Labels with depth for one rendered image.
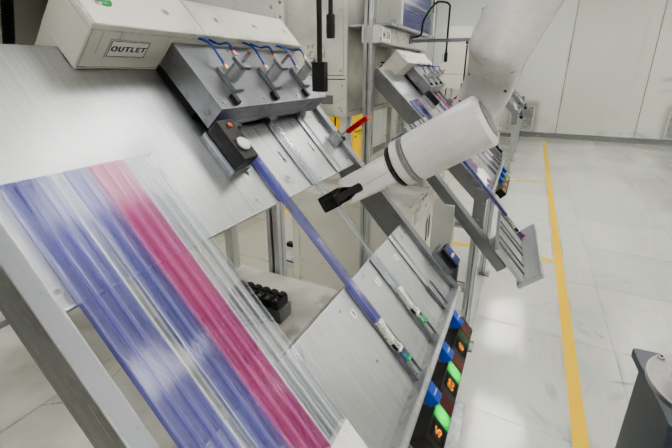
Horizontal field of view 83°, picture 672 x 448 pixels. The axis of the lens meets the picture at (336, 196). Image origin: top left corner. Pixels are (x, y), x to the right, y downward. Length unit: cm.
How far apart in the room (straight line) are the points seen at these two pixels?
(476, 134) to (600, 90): 773
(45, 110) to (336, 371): 49
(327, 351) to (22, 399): 62
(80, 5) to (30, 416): 70
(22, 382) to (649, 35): 839
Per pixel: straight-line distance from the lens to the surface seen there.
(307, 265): 211
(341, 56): 176
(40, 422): 93
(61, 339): 42
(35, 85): 60
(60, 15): 65
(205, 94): 64
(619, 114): 837
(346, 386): 58
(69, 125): 57
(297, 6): 188
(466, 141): 60
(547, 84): 823
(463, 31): 522
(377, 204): 92
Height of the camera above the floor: 120
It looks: 18 degrees down
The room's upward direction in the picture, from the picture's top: straight up
